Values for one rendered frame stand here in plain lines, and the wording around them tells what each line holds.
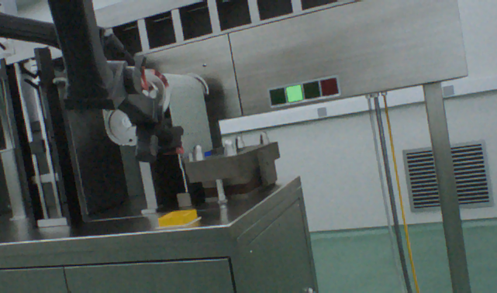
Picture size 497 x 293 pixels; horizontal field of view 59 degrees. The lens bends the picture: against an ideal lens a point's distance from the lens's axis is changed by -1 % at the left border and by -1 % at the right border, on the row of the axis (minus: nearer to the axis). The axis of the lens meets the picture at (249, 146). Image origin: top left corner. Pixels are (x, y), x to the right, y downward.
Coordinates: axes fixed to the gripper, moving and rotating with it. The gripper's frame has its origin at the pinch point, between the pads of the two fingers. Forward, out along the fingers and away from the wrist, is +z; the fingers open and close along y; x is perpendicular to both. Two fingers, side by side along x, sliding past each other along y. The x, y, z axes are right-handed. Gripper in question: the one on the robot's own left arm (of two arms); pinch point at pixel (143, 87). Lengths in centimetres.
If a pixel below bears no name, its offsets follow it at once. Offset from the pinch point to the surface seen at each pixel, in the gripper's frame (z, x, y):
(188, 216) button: 7.4, -39.1, 19.2
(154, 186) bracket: 19.2, -22.0, -2.2
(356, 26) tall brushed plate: 22, 32, 58
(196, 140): 24.4, -2.9, 5.6
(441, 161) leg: 65, 5, 79
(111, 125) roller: 9.3, -3.7, -17.2
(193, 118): 20.2, 2.9, 5.5
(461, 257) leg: 88, -21, 82
